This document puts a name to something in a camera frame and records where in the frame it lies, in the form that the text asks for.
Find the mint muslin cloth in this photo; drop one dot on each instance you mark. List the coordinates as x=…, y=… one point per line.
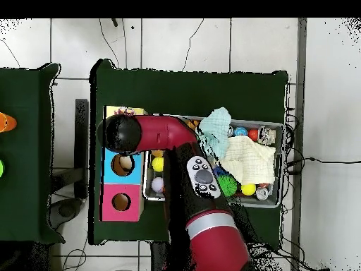
x=217, y=127

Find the colourful spotted fabric scrap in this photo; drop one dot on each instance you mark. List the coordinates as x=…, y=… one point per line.
x=125, y=111

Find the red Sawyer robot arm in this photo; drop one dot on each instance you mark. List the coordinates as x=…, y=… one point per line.
x=163, y=132

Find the wooden box with three holes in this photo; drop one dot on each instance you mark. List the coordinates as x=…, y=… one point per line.
x=121, y=211

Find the shallow clear mesh bin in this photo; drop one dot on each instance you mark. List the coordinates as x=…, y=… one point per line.
x=253, y=201

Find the yellow tennis ball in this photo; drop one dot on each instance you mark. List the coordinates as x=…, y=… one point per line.
x=158, y=164

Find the orange rubber toy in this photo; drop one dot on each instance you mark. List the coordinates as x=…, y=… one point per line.
x=194, y=124

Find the white baseball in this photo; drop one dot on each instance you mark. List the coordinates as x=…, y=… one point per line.
x=157, y=185

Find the dark green table cloth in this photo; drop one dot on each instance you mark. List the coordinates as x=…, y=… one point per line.
x=191, y=93

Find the green spiky ball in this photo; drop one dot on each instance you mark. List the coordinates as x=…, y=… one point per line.
x=227, y=185

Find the blue globe ball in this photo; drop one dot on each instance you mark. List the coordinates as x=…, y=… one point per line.
x=240, y=131

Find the cream muslin cloth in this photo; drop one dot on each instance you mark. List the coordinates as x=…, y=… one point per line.
x=251, y=161

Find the orange red ball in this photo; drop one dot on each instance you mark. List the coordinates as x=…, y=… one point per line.
x=253, y=135

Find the dark green side table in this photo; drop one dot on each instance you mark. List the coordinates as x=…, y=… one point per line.
x=22, y=155

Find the orange cone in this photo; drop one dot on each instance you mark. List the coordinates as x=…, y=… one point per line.
x=7, y=122

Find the bright green object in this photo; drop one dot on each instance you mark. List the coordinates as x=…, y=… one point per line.
x=1, y=168

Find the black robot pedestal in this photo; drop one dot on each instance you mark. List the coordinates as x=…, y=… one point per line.
x=158, y=259

